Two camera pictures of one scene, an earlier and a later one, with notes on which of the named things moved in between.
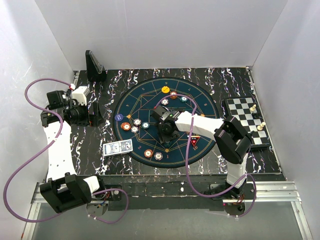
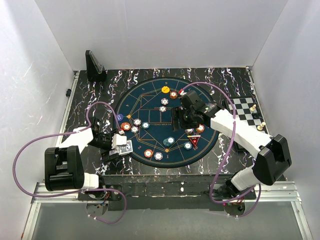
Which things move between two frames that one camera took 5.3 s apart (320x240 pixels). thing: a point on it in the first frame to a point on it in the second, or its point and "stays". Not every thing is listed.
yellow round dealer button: [165, 89] stays
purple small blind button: [119, 117] stays
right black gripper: [163, 137] to [177, 113]
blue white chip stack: [158, 156] stays
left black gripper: [94, 120] to [105, 157]
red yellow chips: [173, 92] stays
